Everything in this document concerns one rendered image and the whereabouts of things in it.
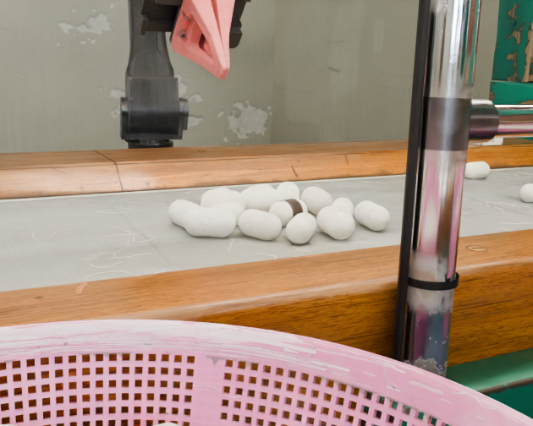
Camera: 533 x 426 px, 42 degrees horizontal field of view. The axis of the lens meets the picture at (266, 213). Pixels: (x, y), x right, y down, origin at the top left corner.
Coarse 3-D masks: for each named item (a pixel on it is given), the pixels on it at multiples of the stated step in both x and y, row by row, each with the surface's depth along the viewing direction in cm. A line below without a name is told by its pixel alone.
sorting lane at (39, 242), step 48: (144, 192) 63; (192, 192) 64; (240, 192) 65; (336, 192) 66; (384, 192) 67; (480, 192) 69; (0, 240) 46; (48, 240) 47; (96, 240) 47; (144, 240) 47; (192, 240) 48; (240, 240) 48; (288, 240) 48; (336, 240) 49; (384, 240) 49; (0, 288) 37
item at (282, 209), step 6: (276, 204) 52; (282, 204) 52; (288, 204) 52; (270, 210) 52; (276, 210) 51; (282, 210) 51; (288, 210) 51; (306, 210) 53; (282, 216) 51; (288, 216) 51; (282, 222) 51
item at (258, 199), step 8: (248, 192) 55; (256, 192) 55; (264, 192) 55; (272, 192) 56; (248, 200) 55; (256, 200) 55; (264, 200) 55; (272, 200) 55; (248, 208) 55; (256, 208) 55; (264, 208) 55
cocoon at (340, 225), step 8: (328, 208) 50; (336, 208) 50; (320, 216) 50; (328, 216) 49; (336, 216) 48; (344, 216) 48; (320, 224) 50; (328, 224) 48; (336, 224) 48; (344, 224) 48; (352, 224) 48; (328, 232) 49; (336, 232) 48; (344, 232) 48; (352, 232) 48
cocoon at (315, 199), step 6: (306, 192) 57; (312, 192) 56; (318, 192) 56; (324, 192) 56; (306, 198) 56; (312, 198) 56; (318, 198) 55; (324, 198) 55; (330, 198) 56; (306, 204) 56; (312, 204) 55; (318, 204) 55; (324, 204) 55; (330, 204) 56; (312, 210) 56; (318, 210) 56
